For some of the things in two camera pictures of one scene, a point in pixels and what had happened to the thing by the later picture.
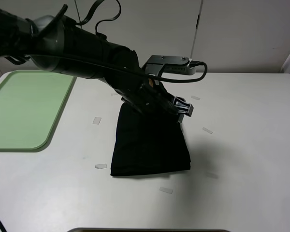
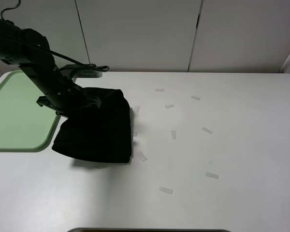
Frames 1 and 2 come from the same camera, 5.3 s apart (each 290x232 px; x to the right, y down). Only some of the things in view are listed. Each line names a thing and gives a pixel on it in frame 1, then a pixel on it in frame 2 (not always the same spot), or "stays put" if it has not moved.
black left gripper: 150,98 → 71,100
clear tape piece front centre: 169,191 stays put
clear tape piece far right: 195,97 stays put
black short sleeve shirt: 148,143 → 95,135
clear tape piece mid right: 207,130 stays put
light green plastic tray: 25,109 stays put
